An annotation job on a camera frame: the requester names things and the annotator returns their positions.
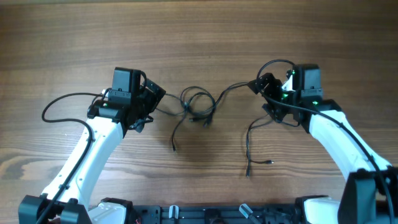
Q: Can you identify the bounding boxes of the black cable bundle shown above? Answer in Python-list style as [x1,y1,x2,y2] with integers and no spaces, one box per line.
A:
[155,81,275,179]

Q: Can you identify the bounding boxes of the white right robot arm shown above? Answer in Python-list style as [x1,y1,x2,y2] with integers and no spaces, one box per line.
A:
[248,64,397,223]

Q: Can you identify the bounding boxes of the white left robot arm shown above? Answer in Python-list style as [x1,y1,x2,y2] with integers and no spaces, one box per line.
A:
[18,67,165,223]

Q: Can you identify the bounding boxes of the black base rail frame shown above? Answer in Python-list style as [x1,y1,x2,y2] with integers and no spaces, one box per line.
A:
[93,203,312,224]

